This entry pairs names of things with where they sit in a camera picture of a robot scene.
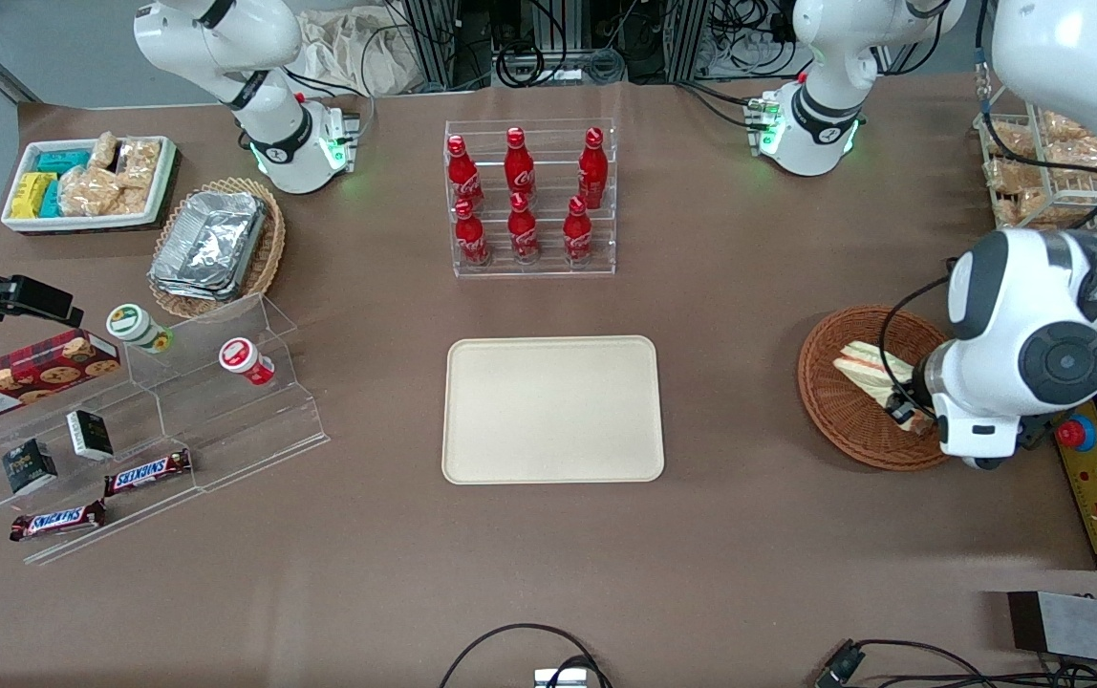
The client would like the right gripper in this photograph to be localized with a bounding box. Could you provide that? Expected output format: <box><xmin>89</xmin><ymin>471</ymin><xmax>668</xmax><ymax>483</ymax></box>
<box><xmin>0</xmin><ymin>275</ymin><xmax>84</xmax><ymax>329</ymax></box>

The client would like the triangular sandwich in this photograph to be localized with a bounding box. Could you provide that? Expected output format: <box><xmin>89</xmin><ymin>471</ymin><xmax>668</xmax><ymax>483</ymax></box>
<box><xmin>832</xmin><ymin>340</ymin><xmax>933</xmax><ymax>434</ymax></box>

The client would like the brown round wicker basket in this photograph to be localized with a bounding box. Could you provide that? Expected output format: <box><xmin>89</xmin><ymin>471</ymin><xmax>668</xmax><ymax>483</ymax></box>
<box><xmin>797</xmin><ymin>303</ymin><xmax>955</xmax><ymax>473</ymax></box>

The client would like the white rectangular snack tray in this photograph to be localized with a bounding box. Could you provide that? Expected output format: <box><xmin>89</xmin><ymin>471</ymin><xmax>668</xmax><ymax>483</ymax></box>
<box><xmin>1</xmin><ymin>136</ymin><xmax>178</xmax><ymax>234</ymax></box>

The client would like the light oval wicker basket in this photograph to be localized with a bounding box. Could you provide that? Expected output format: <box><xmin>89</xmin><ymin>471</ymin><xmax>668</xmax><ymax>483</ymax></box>
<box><xmin>148</xmin><ymin>177</ymin><xmax>287</xmax><ymax>321</ymax></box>

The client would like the beige plastic tray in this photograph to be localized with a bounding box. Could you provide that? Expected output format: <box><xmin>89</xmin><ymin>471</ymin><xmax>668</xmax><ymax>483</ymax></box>
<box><xmin>441</xmin><ymin>334</ymin><xmax>667</xmax><ymax>486</ymax></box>

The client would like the red cookie box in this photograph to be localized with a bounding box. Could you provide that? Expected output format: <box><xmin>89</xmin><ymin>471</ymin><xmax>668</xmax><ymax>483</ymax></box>
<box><xmin>0</xmin><ymin>329</ymin><xmax>122</xmax><ymax>427</ymax></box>

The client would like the green white yogurt cup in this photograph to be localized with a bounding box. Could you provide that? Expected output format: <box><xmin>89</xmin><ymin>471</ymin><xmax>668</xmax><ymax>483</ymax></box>
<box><xmin>106</xmin><ymin>303</ymin><xmax>175</xmax><ymax>355</ymax></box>

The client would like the yellow snack packet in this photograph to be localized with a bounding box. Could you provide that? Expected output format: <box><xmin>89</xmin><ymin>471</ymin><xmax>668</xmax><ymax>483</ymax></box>
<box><xmin>11</xmin><ymin>172</ymin><xmax>58</xmax><ymax>220</ymax></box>

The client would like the small black white box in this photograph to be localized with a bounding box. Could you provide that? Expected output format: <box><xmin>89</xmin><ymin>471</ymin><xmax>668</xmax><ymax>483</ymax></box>
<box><xmin>66</xmin><ymin>409</ymin><xmax>116</xmax><ymax>462</ymax></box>

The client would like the teal snack packet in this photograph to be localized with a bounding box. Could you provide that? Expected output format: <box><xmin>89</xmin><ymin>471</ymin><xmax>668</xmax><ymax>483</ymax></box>
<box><xmin>36</xmin><ymin>148</ymin><xmax>92</xmax><ymax>175</ymax></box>

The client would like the small dark green box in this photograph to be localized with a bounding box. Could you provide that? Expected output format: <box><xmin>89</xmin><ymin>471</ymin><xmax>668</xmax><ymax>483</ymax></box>
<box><xmin>1</xmin><ymin>439</ymin><xmax>60</xmax><ymax>497</ymax></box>

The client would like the stack of foil containers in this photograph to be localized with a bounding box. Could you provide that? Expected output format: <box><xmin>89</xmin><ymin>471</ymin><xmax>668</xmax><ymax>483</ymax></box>
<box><xmin>148</xmin><ymin>190</ymin><xmax>269</xmax><ymax>303</ymax></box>

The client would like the snickers bar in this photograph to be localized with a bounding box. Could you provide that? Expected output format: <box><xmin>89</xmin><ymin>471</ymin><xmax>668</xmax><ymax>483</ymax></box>
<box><xmin>9</xmin><ymin>499</ymin><xmax>108</xmax><ymax>544</ymax></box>
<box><xmin>103</xmin><ymin>448</ymin><xmax>194</xmax><ymax>497</ymax></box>

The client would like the red white yogurt cup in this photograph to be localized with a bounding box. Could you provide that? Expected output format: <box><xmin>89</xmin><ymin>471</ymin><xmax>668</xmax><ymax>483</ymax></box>
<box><xmin>218</xmin><ymin>337</ymin><xmax>276</xmax><ymax>387</ymax></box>

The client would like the clear acrylic stepped stand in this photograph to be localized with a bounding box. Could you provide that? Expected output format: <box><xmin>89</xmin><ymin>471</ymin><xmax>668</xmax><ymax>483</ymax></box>
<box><xmin>0</xmin><ymin>291</ymin><xmax>331</xmax><ymax>567</ymax></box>

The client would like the grey metal block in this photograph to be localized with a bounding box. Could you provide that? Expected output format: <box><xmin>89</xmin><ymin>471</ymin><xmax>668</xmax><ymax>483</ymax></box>
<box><xmin>1006</xmin><ymin>590</ymin><xmax>1097</xmax><ymax>671</ymax></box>

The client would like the clear acrylic bottle rack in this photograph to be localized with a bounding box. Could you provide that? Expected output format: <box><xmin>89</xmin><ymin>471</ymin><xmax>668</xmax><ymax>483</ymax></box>
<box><xmin>443</xmin><ymin>118</ymin><xmax>619</xmax><ymax>279</ymax></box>

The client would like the red cola bottle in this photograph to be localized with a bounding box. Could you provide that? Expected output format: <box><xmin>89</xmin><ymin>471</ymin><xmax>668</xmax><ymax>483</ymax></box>
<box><xmin>445</xmin><ymin>134</ymin><xmax>485</xmax><ymax>212</ymax></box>
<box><xmin>562</xmin><ymin>196</ymin><xmax>595</xmax><ymax>265</ymax></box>
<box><xmin>504</xmin><ymin>126</ymin><xmax>537</xmax><ymax>198</ymax></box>
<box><xmin>577</xmin><ymin>126</ymin><xmax>610</xmax><ymax>210</ymax></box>
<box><xmin>452</xmin><ymin>198</ymin><xmax>493</xmax><ymax>268</ymax></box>
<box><xmin>506</xmin><ymin>191</ymin><xmax>543</xmax><ymax>265</ymax></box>

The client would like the beige cloth bag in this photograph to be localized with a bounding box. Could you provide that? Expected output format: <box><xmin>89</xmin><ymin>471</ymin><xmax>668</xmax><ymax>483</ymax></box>
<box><xmin>298</xmin><ymin>8</ymin><xmax>418</xmax><ymax>97</ymax></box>

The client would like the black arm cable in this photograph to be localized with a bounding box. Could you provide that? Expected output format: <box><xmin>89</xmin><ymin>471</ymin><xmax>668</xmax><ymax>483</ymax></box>
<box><xmin>878</xmin><ymin>57</ymin><xmax>1097</xmax><ymax>414</ymax></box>

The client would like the black cable with plug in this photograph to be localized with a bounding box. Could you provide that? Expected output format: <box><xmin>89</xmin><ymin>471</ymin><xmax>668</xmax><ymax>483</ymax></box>
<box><xmin>814</xmin><ymin>638</ymin><xmax>1097</xmax><ymax>688</ymax></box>

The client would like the white wire rack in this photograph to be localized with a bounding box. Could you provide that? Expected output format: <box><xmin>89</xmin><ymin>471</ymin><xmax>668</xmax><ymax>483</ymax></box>
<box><xmin>973</xmin><ymin>107</ymin><xmax>1097</xmax><ymax>237</ymax></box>

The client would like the aluminium frame post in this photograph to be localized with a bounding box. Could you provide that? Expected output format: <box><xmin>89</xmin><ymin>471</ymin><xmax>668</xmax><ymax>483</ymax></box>
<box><xmin>667</xmin><ymin>0</ymin><xmax>713</xmax><ymax>83</ymax></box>
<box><xmin>399</xmin><ymin>0</ymin><xmax>461</xmax><ymax>89</ymax></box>

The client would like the black looped cable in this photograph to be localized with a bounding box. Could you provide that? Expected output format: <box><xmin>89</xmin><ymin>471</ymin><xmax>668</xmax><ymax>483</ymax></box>
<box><xmin>438</xmin><ymin>623</ymin><xmax>613</xmax><ymax>688</ymax></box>

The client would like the black cable bundle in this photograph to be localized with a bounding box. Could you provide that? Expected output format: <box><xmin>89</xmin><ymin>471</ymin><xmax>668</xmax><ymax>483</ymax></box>
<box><xmin>458</xmin><ymin>0</ymin><xmax>674</xmax><ymax>89</ymax></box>

